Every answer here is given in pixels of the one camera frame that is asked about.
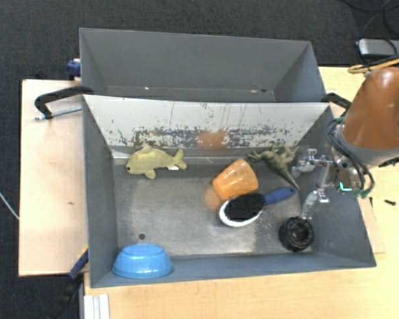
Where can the green toy dinosaur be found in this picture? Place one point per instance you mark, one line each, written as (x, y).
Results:
(277, 163)

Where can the yellow-green toy fish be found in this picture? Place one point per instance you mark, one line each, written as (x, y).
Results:
(149, 161)

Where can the orange plastic cup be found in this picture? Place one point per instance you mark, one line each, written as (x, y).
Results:
(234, 179)

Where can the black round cylinder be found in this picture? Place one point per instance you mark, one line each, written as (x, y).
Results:
(296, 234)

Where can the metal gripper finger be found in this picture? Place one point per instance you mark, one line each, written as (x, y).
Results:
(306, 165)
(309, 204)

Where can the blue plastic bowl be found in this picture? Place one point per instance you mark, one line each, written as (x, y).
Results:
(142, 261)

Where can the grey metal bin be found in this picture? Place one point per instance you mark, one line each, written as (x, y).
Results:
(173, 218)

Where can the small black screw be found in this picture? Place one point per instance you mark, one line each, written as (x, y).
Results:
(390, 202)

